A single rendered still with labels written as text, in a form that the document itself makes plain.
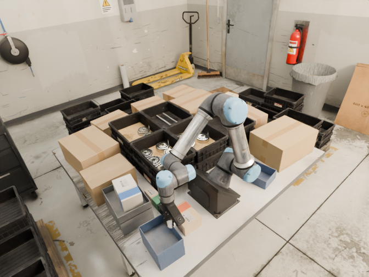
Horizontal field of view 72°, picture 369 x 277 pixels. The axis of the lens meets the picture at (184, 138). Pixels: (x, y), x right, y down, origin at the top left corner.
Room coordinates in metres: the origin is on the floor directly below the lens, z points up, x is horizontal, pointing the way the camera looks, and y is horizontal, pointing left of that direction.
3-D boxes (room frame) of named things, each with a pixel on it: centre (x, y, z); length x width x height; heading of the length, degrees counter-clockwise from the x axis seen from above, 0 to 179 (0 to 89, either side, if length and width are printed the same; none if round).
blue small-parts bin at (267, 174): (1.30, -0.49, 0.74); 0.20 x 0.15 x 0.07; 45
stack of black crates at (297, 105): (2.80, -1.25, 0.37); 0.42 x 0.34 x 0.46; 38
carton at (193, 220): (0.97, 0.03, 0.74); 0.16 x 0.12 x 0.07; 34
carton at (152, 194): (1.11, 0.19, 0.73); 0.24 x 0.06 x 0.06; 35
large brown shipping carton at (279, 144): (1.56, -0.74, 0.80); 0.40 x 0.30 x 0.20; 122
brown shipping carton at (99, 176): (1.31, 0.53, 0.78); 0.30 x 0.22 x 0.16; 126
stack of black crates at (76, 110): (2.82, 1.25, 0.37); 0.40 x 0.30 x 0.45; 128
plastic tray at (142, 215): (1.07, 0.37, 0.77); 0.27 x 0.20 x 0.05; 32
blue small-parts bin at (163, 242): (0.81, 0.16, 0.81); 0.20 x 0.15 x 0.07; 32
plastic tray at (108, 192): (1.07, 0.37, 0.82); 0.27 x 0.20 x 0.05; 32
